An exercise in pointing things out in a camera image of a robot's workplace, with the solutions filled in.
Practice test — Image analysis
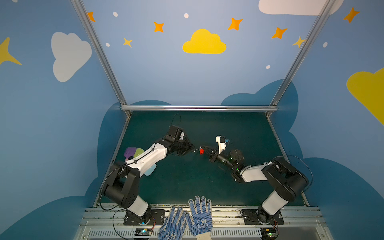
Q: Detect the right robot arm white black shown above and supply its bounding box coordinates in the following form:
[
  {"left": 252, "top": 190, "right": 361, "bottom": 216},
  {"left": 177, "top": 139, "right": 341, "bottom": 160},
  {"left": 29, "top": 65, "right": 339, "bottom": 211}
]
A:
[{"left": 200, "top": 146, "right": 310, "bottom": 222}]

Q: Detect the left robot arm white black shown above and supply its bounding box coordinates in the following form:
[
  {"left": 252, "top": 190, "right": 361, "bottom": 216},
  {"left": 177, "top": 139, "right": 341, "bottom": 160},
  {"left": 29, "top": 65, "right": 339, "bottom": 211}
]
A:
[{"left": 101, "top": 125, "right": 194, "bottom": 222}]

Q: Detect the green spatula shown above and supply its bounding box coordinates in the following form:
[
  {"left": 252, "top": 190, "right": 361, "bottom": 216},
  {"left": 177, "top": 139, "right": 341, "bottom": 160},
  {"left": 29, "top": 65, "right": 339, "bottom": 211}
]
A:
[{"left": 134, "top": 148, "right": 145, "bottom": 158}]

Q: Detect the purple spatula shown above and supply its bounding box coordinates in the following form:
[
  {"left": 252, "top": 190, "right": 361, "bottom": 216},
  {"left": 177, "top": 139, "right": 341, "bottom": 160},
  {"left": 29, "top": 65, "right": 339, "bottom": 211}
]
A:
[{"left": 124, "top": 147, "right": 137, "bottom": 160}]

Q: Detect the right blue dotted work glove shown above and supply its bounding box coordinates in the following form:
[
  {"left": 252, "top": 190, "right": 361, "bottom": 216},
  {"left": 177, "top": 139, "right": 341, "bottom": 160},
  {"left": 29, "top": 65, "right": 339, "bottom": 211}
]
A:
[{"left": 185, "top": 196, "right": 213, "bottom": 240}]

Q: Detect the blue dotted work glove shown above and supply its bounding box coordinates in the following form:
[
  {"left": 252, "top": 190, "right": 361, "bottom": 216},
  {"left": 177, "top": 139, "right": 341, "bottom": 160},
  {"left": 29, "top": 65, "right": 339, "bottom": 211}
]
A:
[
  {"left": 158, "top": 206, "right": 187, "bottom": 240},
  {"left": 185, "top": 196, "right": 213, "bottom": 240}
]

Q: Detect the left blue dotted work glove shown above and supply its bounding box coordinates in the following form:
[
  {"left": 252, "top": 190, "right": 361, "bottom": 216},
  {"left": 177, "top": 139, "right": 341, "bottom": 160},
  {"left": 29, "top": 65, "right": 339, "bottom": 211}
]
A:
[{"left": 158, "top": 206, "right": 187, "bottom": 240}]

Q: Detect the right green circuit board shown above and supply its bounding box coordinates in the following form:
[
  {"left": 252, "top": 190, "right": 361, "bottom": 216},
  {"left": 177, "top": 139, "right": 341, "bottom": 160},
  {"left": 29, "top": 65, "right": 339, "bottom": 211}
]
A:
[{"left": 261, "top": 228, "right": 279, "bottom": 240}]

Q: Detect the green circuit board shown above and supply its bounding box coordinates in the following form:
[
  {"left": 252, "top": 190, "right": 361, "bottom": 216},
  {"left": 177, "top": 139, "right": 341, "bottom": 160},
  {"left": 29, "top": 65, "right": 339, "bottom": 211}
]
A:
[
  {"left": 134, "top": 229, "right": 153, "bottom": 238},
  {"left": 261, "top": 228, "right": 279, "bottom": 240}
]

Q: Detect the left green circuit board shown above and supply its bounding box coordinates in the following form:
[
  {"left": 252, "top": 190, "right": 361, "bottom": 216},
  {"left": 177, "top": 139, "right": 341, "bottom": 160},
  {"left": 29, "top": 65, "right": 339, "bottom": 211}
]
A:
[{"left": 134, "top": 229, "right": 153, "bottom": 238}]

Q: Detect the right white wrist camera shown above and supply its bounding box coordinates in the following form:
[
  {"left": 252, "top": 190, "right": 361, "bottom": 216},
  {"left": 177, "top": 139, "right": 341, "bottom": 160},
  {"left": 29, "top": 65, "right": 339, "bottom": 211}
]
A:
[{"left": 216, "top": 136, "right": 230, "bottom": 154}]

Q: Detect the aluminium rear frame bar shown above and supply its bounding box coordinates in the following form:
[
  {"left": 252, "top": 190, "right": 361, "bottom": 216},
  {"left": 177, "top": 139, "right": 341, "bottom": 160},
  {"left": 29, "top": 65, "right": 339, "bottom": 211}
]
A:
[{"left": 121, "top": 105, "right": 278, "bottom": 112}]

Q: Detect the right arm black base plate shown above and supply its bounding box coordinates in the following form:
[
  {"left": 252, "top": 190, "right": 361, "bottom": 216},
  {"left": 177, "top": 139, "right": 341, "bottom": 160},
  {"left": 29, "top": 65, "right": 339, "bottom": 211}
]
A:
[{"left": 240, "top": 208, "right": 284, "bottom": 225}]

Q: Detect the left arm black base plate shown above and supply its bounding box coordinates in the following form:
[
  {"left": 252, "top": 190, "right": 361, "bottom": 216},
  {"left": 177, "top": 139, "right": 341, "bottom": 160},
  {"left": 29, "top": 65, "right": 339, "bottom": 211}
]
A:
[{"left": 124, "top": 209, "right": 165, "bottom": 226}]

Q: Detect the aluminium front rail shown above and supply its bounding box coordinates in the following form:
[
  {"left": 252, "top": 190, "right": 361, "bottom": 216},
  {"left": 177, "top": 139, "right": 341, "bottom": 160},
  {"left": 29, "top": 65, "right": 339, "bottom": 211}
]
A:
[{"left": 74, "top": 205, "right": 333, "bottom": 240}]

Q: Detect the aluminium left frame post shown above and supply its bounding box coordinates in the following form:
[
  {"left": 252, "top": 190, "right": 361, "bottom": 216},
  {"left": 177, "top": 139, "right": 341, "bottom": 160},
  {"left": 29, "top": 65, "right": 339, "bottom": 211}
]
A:
[{"left": 71, "top": 0, "right": 127, "bottom": 107}]

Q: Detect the aluminium frame post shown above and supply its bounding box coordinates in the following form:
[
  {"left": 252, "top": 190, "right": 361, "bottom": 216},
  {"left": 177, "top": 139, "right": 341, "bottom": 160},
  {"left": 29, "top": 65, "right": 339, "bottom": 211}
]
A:
[
  {"left": 71, "top": 0, "right": 127, "bottom": 107},
  {"left": 270, "top": 0, "right": 337, "bottom": 111}
]

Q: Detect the aluminium right frame post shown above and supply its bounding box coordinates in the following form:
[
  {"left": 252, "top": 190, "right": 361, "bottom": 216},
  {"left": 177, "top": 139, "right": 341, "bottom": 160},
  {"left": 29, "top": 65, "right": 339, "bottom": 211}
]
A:
[{"left": 270, "top": 0, "right": 337, "bottom": 111}]

